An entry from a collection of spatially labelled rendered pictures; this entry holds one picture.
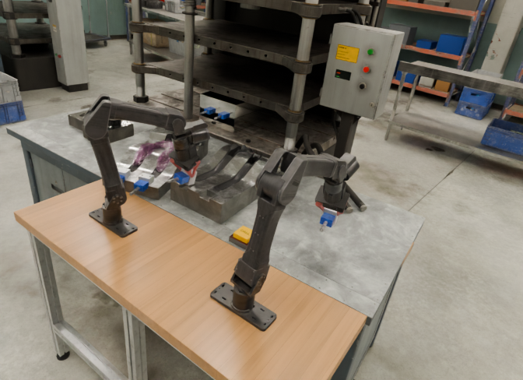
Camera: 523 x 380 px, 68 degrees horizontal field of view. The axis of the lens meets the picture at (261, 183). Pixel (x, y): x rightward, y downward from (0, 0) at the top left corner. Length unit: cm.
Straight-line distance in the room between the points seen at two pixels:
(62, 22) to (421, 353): 499
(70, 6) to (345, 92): 415
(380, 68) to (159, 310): 140
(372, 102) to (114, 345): 171
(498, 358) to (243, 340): 173
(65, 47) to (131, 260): 446
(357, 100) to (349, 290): 102
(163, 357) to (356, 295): 110
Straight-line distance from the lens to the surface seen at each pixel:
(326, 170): 110
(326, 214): 136
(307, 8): 189
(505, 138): 483
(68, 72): 564
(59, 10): 550
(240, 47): 221
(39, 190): 253
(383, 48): 192
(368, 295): 131
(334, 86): 202
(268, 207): 98
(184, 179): 148
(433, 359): 236
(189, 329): 112
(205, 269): 128
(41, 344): 224
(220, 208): 144
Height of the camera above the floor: 165
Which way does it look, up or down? 29 degrees down
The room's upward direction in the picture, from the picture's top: 7 degrees clockwise
